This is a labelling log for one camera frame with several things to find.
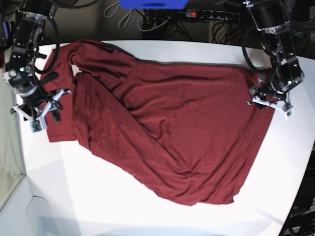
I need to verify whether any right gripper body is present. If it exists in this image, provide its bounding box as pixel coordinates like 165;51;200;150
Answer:
10;87;71;121

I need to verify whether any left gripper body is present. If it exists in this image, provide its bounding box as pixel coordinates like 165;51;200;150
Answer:
247;76;293;113

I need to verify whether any dark red t-shirt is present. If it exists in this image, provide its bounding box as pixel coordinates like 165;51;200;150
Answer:
44;40;274;206

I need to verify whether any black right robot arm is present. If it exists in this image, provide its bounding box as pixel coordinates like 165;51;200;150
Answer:
3;0;70;123

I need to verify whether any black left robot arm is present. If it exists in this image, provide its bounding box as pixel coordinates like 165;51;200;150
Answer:
242;0;304;118

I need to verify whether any green cloth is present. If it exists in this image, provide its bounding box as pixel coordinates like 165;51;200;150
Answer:
0;77;25;202

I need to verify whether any black power strip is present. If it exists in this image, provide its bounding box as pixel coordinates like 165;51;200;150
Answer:
185;9;241;22

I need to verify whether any blue box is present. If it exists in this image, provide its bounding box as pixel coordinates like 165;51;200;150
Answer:
119;0;188;10

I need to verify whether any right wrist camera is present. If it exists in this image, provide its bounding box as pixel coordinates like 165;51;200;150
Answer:
30;118;47;133

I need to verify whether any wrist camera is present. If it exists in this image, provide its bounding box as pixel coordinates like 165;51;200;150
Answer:
283;107;294;121
30;118;47;133

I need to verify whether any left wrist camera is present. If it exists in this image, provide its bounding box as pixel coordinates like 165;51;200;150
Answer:
283;107;294;121

